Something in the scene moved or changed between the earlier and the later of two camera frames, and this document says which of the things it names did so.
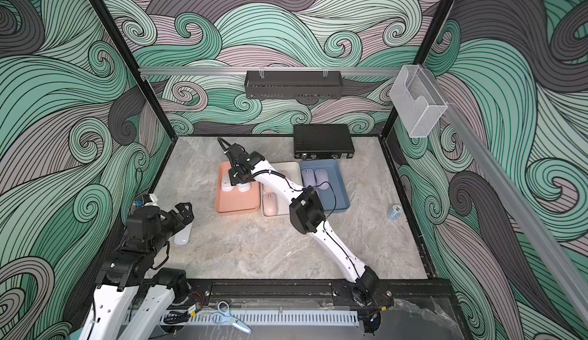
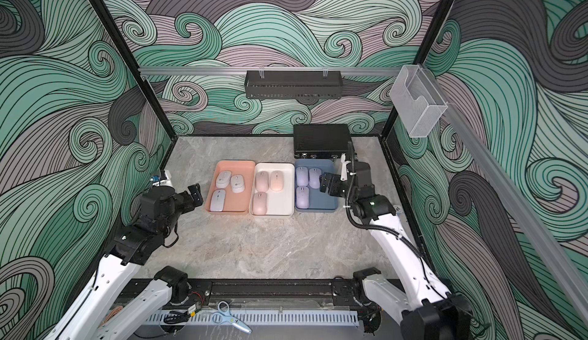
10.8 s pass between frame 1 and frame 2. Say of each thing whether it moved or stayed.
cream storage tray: moved
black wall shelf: stayed
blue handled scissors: stayed
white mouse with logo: moved
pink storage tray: moved
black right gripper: moved
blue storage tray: moved
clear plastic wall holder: stayed
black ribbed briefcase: stayed
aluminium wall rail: stayed
